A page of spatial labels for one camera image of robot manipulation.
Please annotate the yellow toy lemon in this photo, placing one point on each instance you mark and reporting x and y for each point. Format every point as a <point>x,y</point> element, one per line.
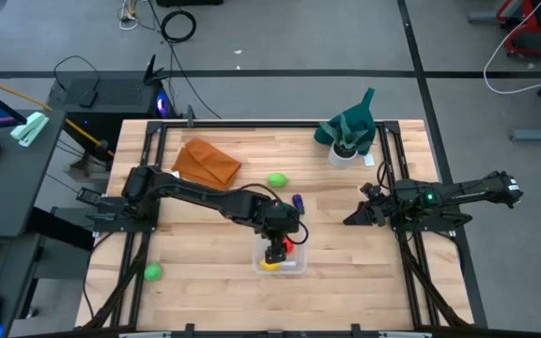
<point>268,266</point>

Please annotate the black desk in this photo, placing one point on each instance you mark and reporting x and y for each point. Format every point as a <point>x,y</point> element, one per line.
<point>17,188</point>

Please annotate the mint green stapler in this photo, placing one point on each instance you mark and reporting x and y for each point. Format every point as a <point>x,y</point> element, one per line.
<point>30,129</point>

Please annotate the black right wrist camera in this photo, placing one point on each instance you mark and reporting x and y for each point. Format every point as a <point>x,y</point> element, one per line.
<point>371,190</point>

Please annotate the red toy tomato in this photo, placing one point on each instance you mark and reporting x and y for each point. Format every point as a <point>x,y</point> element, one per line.
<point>289,246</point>

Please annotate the red and black chair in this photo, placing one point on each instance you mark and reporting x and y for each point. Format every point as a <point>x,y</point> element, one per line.
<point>533,28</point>

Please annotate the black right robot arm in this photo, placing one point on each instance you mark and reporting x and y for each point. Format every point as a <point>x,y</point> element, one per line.
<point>463,192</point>

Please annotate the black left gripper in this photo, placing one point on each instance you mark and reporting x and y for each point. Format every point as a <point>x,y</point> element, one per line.
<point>275,218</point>

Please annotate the white plant pot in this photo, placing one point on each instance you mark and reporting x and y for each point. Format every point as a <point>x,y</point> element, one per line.
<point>341,159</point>

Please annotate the light green oval toy fruit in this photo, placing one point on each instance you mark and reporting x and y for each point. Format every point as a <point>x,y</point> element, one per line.
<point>277,179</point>

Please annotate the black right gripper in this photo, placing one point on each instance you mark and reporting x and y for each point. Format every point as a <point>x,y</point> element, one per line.
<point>383,211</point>

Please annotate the bright green round toy fruit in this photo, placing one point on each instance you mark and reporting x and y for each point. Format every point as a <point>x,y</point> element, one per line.
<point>152,271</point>

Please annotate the teal potted plant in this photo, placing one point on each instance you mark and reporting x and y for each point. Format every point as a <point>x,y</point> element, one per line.
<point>360,112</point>

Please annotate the purple toy eggplant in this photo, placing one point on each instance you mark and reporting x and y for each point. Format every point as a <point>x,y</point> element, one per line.
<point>298,203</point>

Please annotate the black computer tower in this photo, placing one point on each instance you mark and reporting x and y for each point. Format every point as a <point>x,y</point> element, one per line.
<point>111,103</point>

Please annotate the green leafy plant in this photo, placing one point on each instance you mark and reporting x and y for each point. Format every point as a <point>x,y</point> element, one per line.
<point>345,133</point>

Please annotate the black aluminium table frame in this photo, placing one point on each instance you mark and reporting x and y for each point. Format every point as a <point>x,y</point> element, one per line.
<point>270,125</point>

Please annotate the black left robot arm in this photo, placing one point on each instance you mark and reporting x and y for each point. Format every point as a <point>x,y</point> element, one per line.
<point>195,192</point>

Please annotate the orange folded cloth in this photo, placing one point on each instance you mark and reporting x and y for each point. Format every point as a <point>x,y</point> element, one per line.
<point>207,164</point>

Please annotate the small white card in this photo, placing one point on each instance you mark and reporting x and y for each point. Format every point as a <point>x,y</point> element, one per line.
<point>368,160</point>

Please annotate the clear plastic tupperware container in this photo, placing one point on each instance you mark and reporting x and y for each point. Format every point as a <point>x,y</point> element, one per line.
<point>298,265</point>

